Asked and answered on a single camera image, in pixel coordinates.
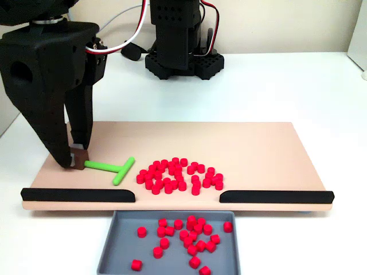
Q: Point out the green T-shaped pusher tool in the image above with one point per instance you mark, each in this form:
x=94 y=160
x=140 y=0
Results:
x=100 y=165

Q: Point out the red cylinder granule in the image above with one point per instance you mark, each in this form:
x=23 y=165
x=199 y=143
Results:
x=190 y=170
x=209 y=175
x=152 y=168
x=164 y=162
x=219 y=185
x=172 y=171
x=194 y=262
x=166 y=181
x=193 y=235
x=175 y=160
x=215 y=180
x=184 y=235
x=192 y=250
x=200 y=168
x=207 y=229
x=148 y=179
x=156 y=164
x=159 y=183
x=162 y=222
x=195 y=178
x=164 y=243
x=215 y=239
x=228 y=227
x=140 y=179
x=171 y=164
x=156 y=189
x=183 y=161
x=136 y=265
x=161 y=168
x=211 y=170
x=178 y=224
x=206 y=183
x=196 y=183
x=148 y=185
x=194 y=165
x=170 y=231
x=168 y=188
x=179 y=178
x=141 y=232
x=200 y=245
x=182 y=186
x=204 y=270
x=188 y=242
x=178 y=167
x=157 y=252
x=219 y=176
x=173 y=184
x=210 y=246
x=195 y=190
x=143 y=172
x=177 y=173
x=198 y=228
x=191 y=222
x=161 y=232
x=158 y=174
x=201 y=222
x=150 y=174

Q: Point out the black foam bumper strip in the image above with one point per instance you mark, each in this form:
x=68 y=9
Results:
x=275 y=197
x=77 y=195

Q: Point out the beige board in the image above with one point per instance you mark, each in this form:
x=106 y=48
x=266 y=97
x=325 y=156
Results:
x=200 y=143

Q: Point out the grey tray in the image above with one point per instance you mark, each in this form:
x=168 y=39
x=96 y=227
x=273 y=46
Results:
x=123 y=252

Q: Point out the white round bumper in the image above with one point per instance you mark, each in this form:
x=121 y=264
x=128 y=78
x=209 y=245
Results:
x=364 y=75

